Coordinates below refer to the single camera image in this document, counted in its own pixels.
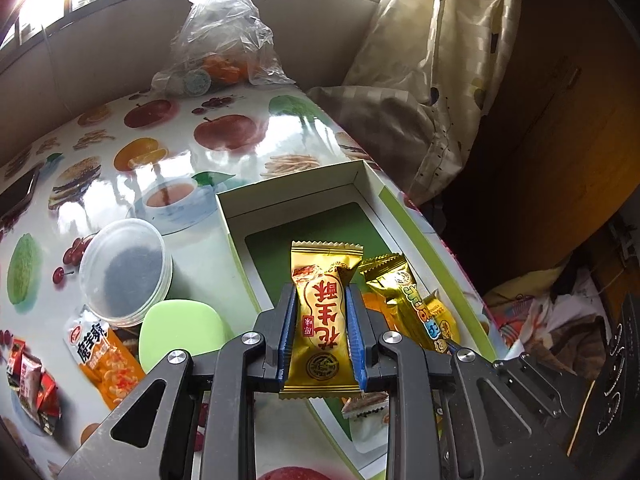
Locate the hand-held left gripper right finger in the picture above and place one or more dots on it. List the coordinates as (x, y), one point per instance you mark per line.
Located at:
(357, 340)

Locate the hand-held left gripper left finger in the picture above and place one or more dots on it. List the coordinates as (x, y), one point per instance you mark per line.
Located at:
(285, 335)

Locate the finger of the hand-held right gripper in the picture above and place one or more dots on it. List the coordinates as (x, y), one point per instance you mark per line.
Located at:
(540, 385)

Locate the gold candy packet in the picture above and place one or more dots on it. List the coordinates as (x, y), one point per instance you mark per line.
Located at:
(320, 320)

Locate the gold cartoon snack packet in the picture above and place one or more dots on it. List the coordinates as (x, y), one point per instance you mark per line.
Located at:
(415, 305)

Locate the white patterned candy packet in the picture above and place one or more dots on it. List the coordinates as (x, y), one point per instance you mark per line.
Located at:
(367, 425)

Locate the green cardboard box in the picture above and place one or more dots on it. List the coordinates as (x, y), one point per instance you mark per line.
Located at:
(300, 230)

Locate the dark red snack packet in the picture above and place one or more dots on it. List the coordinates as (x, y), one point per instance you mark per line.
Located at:
(47, 402)
(25, 367)

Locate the black ringed panel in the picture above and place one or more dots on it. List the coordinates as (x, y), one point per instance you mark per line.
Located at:
(615, 385)

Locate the light green lid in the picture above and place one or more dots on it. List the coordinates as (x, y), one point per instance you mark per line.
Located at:
(175, 330)

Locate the clear jar with white lid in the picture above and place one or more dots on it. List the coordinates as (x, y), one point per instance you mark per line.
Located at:
(122, 275)

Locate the fruit print tablecloth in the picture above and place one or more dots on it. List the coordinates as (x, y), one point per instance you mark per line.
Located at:
(240, 125)

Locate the wooden wardrobe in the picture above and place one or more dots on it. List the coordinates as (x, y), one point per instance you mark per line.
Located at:
(560, 110)

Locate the cream patterned curtain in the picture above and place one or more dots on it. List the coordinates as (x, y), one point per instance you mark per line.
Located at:
(440, 60)

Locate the dark smartphone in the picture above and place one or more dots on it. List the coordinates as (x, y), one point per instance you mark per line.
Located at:
(15, 197)

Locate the clear plastic bag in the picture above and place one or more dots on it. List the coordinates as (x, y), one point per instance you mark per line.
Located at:
(220, 35)

